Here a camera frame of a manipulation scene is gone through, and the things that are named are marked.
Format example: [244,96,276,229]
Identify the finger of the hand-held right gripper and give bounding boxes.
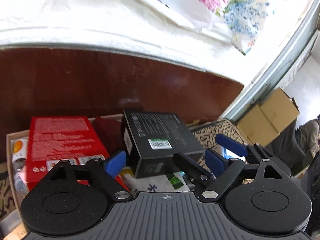
[215,133,255,158]
[172,152,217,193]

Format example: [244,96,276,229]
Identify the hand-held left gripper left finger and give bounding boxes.
[47,150,132,203]

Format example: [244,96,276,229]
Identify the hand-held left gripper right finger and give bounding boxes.
[200,149,292,203]

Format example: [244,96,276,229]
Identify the black printed box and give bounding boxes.
[121,110,206,179]

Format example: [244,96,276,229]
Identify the shallow beige cardboard box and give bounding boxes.
[5,114,195,230]

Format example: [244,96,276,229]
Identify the light blue white packet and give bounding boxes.
[223,147,242,160]

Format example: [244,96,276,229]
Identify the beige black patterned mat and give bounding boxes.
[0,119,250,222]

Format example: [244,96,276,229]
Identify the green black label packet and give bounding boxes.
[170,174,185,188]

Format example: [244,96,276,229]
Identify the dark grey cloth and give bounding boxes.
[274,122,313,178]

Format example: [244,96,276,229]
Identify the white snowflake print cloth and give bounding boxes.
[124,172,191,193]

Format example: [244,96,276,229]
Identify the brown cardboard box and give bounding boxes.
[236,88,300,143]

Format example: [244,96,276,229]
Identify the olive grey cloth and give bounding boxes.
[297,119,320,153]

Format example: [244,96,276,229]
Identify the red printed box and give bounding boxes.
[26,116,130,193]

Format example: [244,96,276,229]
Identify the white orange printed packet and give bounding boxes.
[11,137,28,161]

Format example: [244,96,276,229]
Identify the floral print bedding package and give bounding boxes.
[181,0,272,56]

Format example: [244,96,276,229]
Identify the white crumpled cloth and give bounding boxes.
[139,0,218,30]

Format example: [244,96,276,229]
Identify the silver metal door frame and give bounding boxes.
[222,0,320,120]

